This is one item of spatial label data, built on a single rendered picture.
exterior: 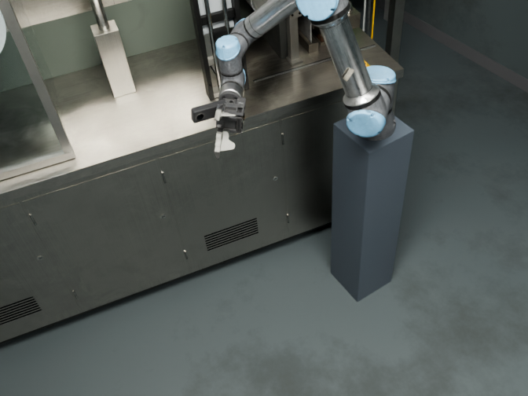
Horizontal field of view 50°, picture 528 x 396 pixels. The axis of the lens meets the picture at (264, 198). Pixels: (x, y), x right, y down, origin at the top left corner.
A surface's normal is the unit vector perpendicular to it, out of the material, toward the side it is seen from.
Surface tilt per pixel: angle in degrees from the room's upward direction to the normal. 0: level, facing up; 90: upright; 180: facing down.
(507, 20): 90
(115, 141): 0
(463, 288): 0
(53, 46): 90
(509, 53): 90
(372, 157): 90
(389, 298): 0
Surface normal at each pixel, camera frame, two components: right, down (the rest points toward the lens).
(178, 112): -0.07, -0.69
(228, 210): 0.37, 0.65
